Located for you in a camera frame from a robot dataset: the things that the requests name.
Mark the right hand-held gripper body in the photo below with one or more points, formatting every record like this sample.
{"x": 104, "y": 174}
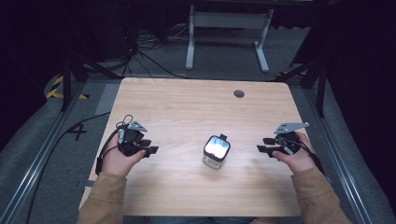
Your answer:
{"x": 288, "y": 141}

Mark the yellow black hazard tape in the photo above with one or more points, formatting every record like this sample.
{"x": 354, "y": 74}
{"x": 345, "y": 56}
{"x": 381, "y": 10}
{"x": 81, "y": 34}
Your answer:
{"x": 53, "y": 92}

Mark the black metal stand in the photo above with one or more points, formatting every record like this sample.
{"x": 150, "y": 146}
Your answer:
{"x": 320, "y": 87}
{"x": 67, "y": 81}

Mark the grey metal floor rail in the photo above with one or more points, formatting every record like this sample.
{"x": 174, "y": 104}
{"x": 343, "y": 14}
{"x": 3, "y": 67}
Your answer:
{"x": 34, "y": 168}
{"x": 342, "y": 161}

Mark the clear square jar black lid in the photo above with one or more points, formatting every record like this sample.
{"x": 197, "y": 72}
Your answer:
{"x": 216, "y": 151}

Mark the person's right hand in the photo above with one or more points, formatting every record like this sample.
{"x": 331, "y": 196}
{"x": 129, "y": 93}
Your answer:
{"x": 300, "y": 160}

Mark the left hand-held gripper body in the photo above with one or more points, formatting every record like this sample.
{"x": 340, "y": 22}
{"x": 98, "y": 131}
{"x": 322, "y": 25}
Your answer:
{"x": 132, "y": 137}

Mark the person's left hand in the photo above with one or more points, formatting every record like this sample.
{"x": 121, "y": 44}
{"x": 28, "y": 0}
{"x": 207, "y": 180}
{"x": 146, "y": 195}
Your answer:
{"x": 116, "y": 161}

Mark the grey metal table frame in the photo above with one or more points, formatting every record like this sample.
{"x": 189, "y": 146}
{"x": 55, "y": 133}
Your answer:
{"x": 229, "y": 20}

